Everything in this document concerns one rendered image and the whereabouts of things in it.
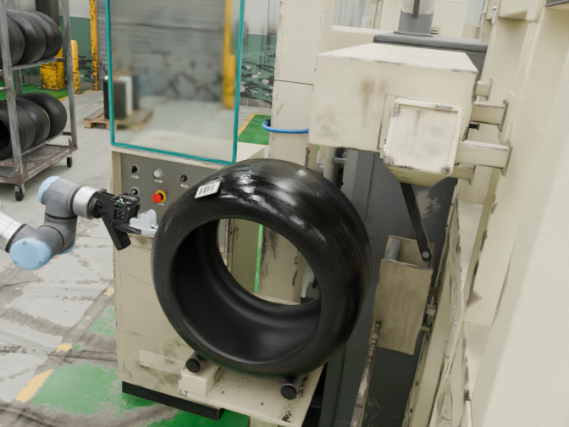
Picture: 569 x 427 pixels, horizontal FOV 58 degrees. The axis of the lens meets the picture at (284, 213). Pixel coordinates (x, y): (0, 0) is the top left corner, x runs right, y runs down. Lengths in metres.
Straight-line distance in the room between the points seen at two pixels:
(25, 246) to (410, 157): 1.07
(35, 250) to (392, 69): 1.04
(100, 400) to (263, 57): 8.56
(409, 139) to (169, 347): 1.92
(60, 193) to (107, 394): 1.48
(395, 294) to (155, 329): 1.27
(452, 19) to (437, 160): 4.11
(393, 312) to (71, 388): 1.83
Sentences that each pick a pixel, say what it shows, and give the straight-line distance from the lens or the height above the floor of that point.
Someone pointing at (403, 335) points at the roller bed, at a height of 0.96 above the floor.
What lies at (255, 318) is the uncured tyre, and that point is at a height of 0.93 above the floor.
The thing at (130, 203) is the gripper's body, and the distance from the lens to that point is 1.48.
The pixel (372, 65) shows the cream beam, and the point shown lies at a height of 1.77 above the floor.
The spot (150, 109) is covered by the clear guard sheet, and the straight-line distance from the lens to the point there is 2.11.
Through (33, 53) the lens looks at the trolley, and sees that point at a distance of 5.49.
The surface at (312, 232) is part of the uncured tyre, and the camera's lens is 1.17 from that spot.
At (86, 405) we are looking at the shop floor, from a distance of 2.79.
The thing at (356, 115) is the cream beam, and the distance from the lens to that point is 0.83.
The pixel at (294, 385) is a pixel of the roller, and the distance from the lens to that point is 1.43.
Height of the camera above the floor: 1.84
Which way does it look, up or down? 21 degrees down
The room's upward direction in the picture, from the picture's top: 5 degrees clockwise
